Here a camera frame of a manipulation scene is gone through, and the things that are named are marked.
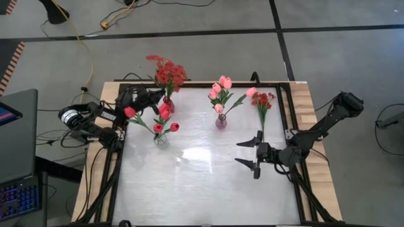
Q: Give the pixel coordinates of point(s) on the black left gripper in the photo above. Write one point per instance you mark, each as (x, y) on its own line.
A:
(139, 97)

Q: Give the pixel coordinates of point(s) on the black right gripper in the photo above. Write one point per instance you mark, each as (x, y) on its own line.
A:
(266, 153)

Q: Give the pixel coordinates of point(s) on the red glass vase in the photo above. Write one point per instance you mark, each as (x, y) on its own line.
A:
(169, 105)

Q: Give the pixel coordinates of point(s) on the red small-blossom flower bunch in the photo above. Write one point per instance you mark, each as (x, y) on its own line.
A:
(172, 77)
(262, 98)

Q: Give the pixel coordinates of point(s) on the clear glass vase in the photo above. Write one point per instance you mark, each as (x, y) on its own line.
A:
(161, 140)

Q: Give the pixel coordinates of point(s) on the purple glass vase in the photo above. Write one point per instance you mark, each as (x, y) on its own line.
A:
(221, 122)

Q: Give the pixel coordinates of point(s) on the pink artificial tulip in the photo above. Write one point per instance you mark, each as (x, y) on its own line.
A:
(218, 108)
(213, 94)
(251, 91)
(228, 83)
(216, 87)
(222, 80)

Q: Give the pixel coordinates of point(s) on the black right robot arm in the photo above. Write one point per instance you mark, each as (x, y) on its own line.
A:
(318, 129)

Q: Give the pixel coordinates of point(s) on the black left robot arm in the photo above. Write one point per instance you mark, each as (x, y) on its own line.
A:
(94, 121)

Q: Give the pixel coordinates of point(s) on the black power adapter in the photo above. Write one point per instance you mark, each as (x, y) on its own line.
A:
(77, 135)

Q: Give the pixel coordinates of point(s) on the black desk crossbar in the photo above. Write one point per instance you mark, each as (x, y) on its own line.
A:
(57, 168)

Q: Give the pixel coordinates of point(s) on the black round clamp knob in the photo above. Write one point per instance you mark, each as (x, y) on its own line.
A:
(125, 224)

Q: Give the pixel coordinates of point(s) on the black floor stand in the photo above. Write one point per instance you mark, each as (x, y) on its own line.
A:
(55, 14)

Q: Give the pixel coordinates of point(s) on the grey laptop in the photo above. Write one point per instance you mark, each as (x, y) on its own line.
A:
(19, 142)

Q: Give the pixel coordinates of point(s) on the striped floor mat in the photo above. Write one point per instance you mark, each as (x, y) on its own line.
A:
(12, 63)

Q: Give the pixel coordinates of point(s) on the backlit keyboard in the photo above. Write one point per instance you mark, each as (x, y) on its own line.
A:
(19, 197)

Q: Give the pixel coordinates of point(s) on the black aluminium table frame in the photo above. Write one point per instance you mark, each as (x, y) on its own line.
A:
(195, 85)

